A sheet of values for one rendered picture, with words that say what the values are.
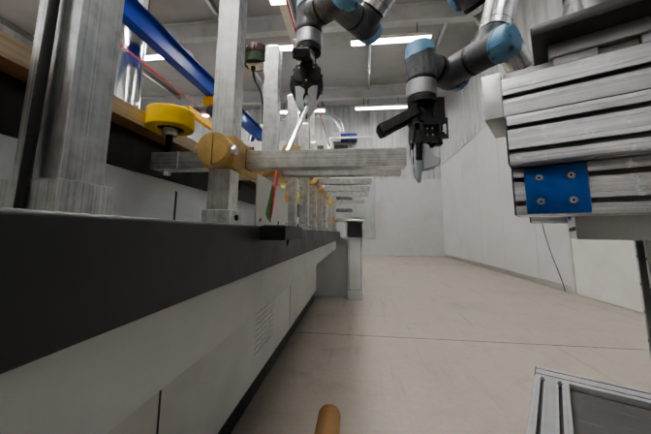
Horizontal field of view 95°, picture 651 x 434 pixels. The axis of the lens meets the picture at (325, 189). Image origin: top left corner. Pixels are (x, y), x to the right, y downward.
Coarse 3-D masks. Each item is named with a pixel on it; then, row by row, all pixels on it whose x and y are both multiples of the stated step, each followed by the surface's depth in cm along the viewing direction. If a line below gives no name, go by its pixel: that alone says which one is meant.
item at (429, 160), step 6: (426, 144) 72; (414, 150) 73; (426, 150) 72; (414, 156) 73; (426, 156) 72; (432, 156) 72; (414, 162) 73; (420, 162) 71; (426, 162) 72; (432, 162) 71; (438, 162) 71; (414, 168) 73; (420, 168) 71; (426, 168) 71; (414, 174) 73; (420, 174) 72; (420, 180) 72
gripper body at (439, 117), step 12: (420, 96) 73; (432, 96) 73; (420, 108) 74; (432, 108) 74; (444, 108) 73; (420, 120) 72; (432, 120) 71; (444, 120) 71; (420, 132) 71; (432, 132) 72; (444, 132) 72; (432, 144) 76
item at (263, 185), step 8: (256, 184) 56; (264, 184) 61; (272, 184) 67; (256, 192) 56; (264, 192) 61; (280, 192) 73; (288, 192) 82; (256, 200) 56; (264, 200) 61; (280, 200) 73; (256, 208) 56; (264, 208) 61; (280, 208) 73; (256, 216) 55; (264, 216) 61; (272, 216) 66; (280, 216) 73; (256, 224) 55; (264, 224) 61; (272, 224) 66; (280, 224) 73
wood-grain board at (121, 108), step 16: (0, 32) 32; (0, 48) 32; (16, 48) 33; (0, 64) 33; (16, 64) 33; (112, 112) 47; (128, 112) 49; (144, 112) 53; (128, 128) 54; (144, 128) 54; (176, 144) 64; (192, 144) 69
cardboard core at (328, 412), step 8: (328, 408) 105; (336, 408) 106; (320, 416) 102; (328, 416) 100; (336, 416) 102; (320, 424) 97; (328, 424) 96; (336, 424) 98; (320, 432) 92; (328, 432) 92; (336, 432) 95
